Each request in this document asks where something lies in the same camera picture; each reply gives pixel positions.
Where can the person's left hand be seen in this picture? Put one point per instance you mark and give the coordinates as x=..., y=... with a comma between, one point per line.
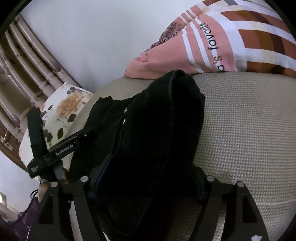
x=44, y=185

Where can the brown wooden door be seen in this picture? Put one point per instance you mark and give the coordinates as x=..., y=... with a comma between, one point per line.
x=10, y=147

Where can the beige striped curtain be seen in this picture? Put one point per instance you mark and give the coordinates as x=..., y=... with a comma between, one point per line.
x=29, y=75

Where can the purple cloth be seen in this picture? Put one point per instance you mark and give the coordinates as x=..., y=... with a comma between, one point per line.
x=19, y=228

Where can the black pants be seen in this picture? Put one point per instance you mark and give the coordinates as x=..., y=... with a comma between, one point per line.
x=148, y=142

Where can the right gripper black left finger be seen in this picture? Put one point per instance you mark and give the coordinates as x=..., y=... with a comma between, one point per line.
x=64, y=213

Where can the pink plaid pillow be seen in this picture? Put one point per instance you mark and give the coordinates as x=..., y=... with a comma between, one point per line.
x=222, y=36

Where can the beige textured bed sheet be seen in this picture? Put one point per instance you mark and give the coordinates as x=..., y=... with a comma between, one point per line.
x=248, y=135

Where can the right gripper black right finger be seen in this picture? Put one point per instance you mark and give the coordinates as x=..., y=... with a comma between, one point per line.
x=243, y=220

